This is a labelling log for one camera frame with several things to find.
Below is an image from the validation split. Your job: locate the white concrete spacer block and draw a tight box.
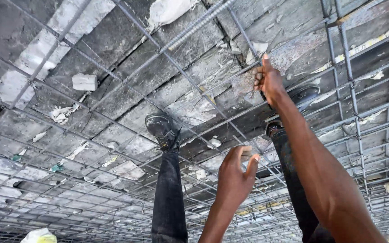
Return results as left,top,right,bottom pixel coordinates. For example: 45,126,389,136
72,73,98,92

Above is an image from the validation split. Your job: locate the large white crumpled bag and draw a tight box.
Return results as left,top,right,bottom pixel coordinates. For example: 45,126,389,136
147,0,200,32

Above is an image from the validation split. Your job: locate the black right boot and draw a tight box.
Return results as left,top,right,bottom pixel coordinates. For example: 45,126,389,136
265,84,321,140

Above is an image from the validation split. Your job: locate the person's left hand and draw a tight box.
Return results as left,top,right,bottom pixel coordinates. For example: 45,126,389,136
216,145,261,208

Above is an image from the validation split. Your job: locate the person's trouser leg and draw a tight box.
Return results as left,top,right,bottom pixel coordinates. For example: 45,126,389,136
271,130,337,243
151,149,189,243

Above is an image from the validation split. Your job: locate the black boot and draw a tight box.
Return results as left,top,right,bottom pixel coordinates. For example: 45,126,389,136
145,113,182,152
265,84,321,140

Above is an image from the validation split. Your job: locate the person's right trouser leg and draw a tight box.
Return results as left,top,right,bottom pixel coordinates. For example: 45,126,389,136
271,130,337,243

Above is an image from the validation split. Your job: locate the person's left trouser leg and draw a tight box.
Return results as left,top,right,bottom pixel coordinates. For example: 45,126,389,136
151,149,189,243

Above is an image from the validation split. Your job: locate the black left boot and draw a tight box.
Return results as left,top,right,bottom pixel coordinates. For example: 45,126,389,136
145,113,182,152

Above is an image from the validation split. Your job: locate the crumpled white paper scrap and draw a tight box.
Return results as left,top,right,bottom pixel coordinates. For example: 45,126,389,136
48,102,81,125

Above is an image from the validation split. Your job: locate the black tying tool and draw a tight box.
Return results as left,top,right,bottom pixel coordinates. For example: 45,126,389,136
260,90,274,110

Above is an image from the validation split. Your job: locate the person's right hand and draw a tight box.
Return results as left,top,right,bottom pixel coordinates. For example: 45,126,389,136
253,54,288,108

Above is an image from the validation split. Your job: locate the white and yellow bag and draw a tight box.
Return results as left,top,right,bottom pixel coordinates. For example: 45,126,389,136
20,228,57,243

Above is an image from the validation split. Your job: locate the steel rebar mesh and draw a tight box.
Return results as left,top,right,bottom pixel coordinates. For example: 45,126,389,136
0,0,389,243

